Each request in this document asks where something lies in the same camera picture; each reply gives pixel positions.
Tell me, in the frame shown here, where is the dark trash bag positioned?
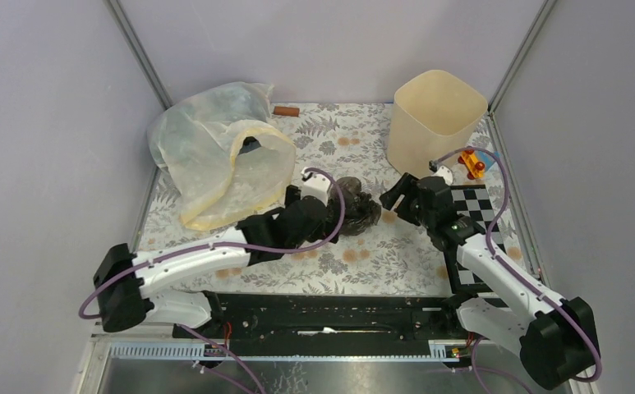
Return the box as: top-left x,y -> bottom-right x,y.
324,176 -> 382,236

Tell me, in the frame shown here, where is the beige plastic trash bin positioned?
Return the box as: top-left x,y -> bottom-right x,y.
386,70 -> 488,177

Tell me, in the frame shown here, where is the translucent white plastic bag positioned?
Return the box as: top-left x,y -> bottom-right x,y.
147,81 -> 297,231

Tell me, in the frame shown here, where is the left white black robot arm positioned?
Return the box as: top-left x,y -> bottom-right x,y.
79,185 -> 346,337

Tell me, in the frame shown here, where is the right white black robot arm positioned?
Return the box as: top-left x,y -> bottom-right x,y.
380,173 -> 603,390

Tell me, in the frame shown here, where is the black white checkerboard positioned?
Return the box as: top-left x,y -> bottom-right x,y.
444,185 -> 506,294

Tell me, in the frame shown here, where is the orange red toy car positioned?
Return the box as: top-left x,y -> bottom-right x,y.
458,149 -> 486,180

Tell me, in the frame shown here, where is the blue paper piece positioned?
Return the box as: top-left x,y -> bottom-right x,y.
479,153 -> 499,171

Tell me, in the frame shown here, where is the floral patterned table mat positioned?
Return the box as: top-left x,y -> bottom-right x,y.
132,103 -> 533,296

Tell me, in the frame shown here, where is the brown cylinder stick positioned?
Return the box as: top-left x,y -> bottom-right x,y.
273,106 -> 300,117

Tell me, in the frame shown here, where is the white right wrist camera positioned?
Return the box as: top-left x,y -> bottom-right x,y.
429,161 -> 454,186

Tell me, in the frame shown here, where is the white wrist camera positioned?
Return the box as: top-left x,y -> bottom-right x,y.
299,167 -> 331,206
429,161 -> 454,186

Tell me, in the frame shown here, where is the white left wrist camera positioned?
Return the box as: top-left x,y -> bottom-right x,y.
299,167 -> 331,206

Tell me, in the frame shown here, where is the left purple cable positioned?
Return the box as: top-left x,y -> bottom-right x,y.
77,167 -> 347,394

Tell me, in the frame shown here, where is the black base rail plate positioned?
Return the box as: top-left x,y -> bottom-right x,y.
196,293 -> 473,355

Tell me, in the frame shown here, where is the grey slotted cable duct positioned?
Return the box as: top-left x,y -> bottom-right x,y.
108,341 -> 460,363

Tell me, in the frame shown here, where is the right aluminium frame post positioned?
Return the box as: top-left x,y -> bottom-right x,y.
487,0 -> 559,114

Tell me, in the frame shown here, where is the aluminium frame post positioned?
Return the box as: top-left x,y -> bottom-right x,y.
105,0 -> 174,110
487,0 -> 559,114

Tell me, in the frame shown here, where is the left aluminium frame post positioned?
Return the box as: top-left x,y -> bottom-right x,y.
105,0 -> 174,110

